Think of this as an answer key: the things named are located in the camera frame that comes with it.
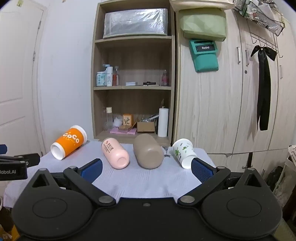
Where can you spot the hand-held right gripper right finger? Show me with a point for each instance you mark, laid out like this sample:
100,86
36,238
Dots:
202,171

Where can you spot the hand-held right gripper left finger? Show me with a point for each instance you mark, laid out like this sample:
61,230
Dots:
92,170

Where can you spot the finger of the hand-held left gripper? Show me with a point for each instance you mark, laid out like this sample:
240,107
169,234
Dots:
2,149
30,158

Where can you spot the white cup with green print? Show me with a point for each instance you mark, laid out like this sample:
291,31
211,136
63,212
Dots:
182,151

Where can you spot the pink cup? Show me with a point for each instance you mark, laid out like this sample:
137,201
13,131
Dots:
114,153

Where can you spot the orange paper cup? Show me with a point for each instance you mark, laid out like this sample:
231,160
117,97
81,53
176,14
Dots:
69,141

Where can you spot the taupe brown cup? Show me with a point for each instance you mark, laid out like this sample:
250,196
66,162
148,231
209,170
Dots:
148,150

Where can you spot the pink flat pack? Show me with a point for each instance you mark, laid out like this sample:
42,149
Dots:
122,131

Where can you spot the clear bottle with cream cap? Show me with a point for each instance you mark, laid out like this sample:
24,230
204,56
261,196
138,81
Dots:
109,120

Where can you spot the white tablecloth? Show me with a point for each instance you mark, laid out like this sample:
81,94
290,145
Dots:
148,183

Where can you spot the orange printed box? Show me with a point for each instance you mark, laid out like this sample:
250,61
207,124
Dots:
128,119

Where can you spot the white paper towel roll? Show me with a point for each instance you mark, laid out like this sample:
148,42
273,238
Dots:
162,122

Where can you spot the cardboard box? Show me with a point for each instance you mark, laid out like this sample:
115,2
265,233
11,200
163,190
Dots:
145,126

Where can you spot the wooden wardrobe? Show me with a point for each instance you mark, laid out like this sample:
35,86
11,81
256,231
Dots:
219,104

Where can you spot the white door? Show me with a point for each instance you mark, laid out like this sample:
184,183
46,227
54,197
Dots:
16,81

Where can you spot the black bag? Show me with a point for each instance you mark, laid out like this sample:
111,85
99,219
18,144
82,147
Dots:
275,178

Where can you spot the white and teal canister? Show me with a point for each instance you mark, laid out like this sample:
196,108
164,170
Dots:
101,79

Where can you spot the small white flat box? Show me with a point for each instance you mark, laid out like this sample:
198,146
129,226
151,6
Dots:
131,83

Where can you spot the white spray bottle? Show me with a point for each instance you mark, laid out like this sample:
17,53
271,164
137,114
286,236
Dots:
109,76

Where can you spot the clear reddish bottle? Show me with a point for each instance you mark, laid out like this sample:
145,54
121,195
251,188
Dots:
116,77

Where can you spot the pink bottle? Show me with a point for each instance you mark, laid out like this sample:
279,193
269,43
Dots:
165,78

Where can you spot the black ribbon bow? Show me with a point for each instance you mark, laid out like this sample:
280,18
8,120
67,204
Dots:
264,92

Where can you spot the dark flat case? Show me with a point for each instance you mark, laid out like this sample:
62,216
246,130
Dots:
150,83

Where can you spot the teal pouch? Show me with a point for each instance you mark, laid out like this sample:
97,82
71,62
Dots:
205,59

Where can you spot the wooden shelf unit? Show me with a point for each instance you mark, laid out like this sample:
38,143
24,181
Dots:
134,60

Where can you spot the green cushion bag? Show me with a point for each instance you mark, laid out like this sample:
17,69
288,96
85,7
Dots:
202,24

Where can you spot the plastic-wrapped grey box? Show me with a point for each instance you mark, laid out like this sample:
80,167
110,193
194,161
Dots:
136,22

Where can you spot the cream storage box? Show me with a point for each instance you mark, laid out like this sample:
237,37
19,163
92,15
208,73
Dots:
198,4

